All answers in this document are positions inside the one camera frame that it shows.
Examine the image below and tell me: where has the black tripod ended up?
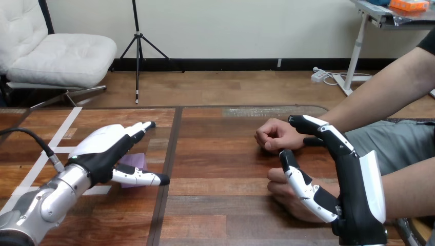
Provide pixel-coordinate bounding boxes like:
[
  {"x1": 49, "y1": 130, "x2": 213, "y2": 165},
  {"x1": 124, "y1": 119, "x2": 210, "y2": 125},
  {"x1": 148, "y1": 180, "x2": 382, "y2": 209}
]
[{"x1": 109, "y1": 0, "x2": 186, "y2": 105}]

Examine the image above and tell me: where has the orange thing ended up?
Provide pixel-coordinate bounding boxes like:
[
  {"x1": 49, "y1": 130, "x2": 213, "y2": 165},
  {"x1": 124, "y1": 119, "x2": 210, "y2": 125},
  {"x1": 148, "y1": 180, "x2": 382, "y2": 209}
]
[{"x1": 388, "y1": 0, "x2": 430, "y2": 12}]

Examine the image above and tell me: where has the person's hand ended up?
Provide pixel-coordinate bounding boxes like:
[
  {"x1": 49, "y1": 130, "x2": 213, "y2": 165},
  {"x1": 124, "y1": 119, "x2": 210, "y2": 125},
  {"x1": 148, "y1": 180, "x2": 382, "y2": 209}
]
[
  {"x1": 254, "y1": 117, "x2": 309, "y2": 153},
  {"x1": 266, "y1": 168, "x2": 341, "y2": 224}
]

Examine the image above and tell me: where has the white power strip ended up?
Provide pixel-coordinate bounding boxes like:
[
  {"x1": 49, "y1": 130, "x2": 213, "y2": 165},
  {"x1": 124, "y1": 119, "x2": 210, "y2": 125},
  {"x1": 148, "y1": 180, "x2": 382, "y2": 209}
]
[{"x1": 310, "y1": 66, "x2": 329, "y2": 84}]

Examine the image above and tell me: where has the white cushioned chair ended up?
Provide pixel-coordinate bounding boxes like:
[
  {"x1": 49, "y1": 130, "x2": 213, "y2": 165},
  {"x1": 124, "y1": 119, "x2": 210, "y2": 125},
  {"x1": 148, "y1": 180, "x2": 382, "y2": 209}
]
[{"x1": 0, "y1": 0, "x2": 118, "y2": 110}]

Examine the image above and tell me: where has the white power cable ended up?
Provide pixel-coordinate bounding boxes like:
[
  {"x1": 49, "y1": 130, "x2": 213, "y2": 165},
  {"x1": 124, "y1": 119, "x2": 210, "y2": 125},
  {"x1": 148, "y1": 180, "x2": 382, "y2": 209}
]
[{"x1": 322, "y1": 70, "x2": 373, "y2": 87}]

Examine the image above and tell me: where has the white desk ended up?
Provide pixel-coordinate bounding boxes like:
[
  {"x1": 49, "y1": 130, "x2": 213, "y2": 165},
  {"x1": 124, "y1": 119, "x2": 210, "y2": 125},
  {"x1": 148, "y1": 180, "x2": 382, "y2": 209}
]
[{"x1": 332, "y1": 0, "x2": 435, "y2": 97}]

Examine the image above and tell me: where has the person's body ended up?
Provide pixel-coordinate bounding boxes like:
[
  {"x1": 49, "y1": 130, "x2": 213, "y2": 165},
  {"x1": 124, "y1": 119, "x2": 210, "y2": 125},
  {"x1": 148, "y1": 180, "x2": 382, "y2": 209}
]
[{"x1": 344, "y1": 28, "x2": 435, "y2": 176}]

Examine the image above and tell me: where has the person's forearm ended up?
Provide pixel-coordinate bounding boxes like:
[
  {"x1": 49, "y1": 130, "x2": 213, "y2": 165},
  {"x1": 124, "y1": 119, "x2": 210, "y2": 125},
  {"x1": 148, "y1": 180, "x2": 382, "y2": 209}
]
[
  {"x1": 381, "y1": 156, "x2": 435, "y2": 220},
  {"x1": 318, "y1": 46, "x2": 435, "y2": 134}
]

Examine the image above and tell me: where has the purple block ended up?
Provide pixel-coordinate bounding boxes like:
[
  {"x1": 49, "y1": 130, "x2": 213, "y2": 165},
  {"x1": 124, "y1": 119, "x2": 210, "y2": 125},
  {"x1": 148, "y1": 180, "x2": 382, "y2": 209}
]
[{"x1": 117, "y1": 153, "x2": 148, "y2": 189}]

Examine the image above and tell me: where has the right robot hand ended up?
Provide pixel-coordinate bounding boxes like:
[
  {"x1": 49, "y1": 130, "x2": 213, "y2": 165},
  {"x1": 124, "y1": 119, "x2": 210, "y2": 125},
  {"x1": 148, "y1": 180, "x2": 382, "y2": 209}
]
[{"x1": 279, "y1": 114, "x2": 388, "y2": 246}]

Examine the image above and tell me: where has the black cable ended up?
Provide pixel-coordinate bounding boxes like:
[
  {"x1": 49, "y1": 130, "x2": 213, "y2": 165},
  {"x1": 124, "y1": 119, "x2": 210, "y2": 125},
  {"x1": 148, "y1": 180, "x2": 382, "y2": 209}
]
[{"x1": 0, "y1": 127, "x2": 66, "y2": 173}]

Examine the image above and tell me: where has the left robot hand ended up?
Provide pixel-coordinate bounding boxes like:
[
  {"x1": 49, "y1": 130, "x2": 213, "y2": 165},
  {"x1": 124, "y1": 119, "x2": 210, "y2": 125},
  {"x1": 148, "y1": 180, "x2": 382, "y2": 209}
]
[{"x1": 65, "y1": 120, "x2": 171, "y2": 189}]

